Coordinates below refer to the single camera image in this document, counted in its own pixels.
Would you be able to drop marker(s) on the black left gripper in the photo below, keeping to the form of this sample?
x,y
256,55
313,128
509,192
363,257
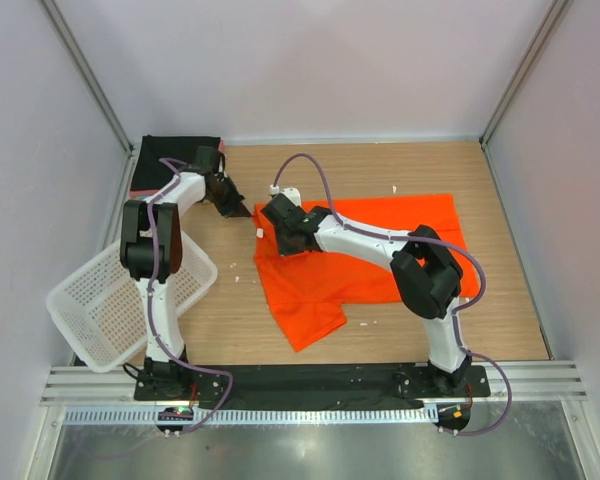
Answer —
x,y
235,208

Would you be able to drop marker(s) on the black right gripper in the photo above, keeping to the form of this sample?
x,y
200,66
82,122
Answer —
x,y
283,249

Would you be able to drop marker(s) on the orange t-shirt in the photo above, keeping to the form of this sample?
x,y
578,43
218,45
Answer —
x,y
305,292

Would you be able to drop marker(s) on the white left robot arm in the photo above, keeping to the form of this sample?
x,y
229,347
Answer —
x,y
151,250

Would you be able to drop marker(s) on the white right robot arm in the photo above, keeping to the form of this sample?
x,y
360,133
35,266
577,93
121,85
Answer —
x,y
426,274

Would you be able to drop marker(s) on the pink folded t-shirt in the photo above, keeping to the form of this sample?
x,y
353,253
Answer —
x,y
150,175

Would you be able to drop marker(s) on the white plastic basket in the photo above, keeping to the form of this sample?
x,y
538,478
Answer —
x,y
99,310

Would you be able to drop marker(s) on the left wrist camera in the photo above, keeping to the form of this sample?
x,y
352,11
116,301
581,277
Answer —
x,y
291,193

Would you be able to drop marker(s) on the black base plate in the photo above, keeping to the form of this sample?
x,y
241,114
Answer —
x,y
324,387

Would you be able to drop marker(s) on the white slotted cable duct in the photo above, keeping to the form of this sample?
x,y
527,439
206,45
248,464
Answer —
x,y
176,415

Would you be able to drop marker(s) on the aluminium frame rail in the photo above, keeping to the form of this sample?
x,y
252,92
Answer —
x,y
519,381

